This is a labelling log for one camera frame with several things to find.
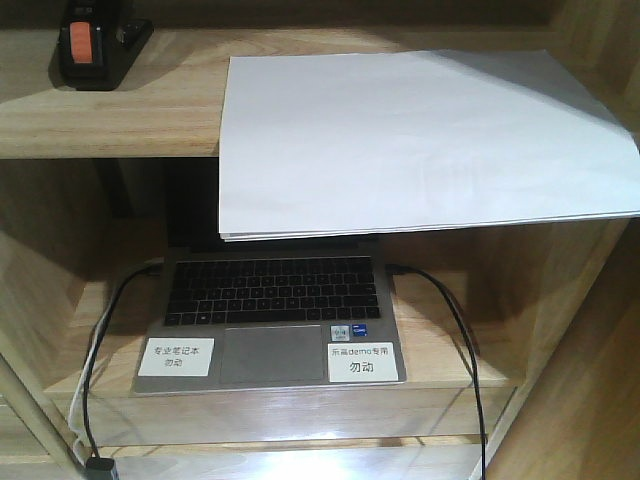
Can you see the white paper sheets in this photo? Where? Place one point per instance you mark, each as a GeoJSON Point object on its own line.
{"type": "Point", "coordinates": [343, 144]}

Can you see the black stapler with orange label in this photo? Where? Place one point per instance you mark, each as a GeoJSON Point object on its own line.
{"type": "Point", "coordinates": [98, 43]}

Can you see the grey laptop computer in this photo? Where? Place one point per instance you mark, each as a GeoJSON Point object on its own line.
{"type": "Point", "coordinates": [272, 307]}

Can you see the white label right palmrest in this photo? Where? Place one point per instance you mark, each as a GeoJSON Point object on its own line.
{"type": "Point", "coordinates": [369, 362]}

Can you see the white label palmrest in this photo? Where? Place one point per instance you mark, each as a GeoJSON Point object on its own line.
{"type": "Point", "coordinates": [177, 357]}
{"type": "Point", "coordinates": [369, 362]}

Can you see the white label left palmrest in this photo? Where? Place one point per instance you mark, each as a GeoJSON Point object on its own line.
{"type": "Point", "coordinates": [177, 357]}

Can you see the wooden shelf unit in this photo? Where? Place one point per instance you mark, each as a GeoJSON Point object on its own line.
{"type": "Point", "coordinates": [555, 307]}

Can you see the grey cable adapter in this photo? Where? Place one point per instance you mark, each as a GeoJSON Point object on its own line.
{"type": "Point", "coordinates": [101, 468]}

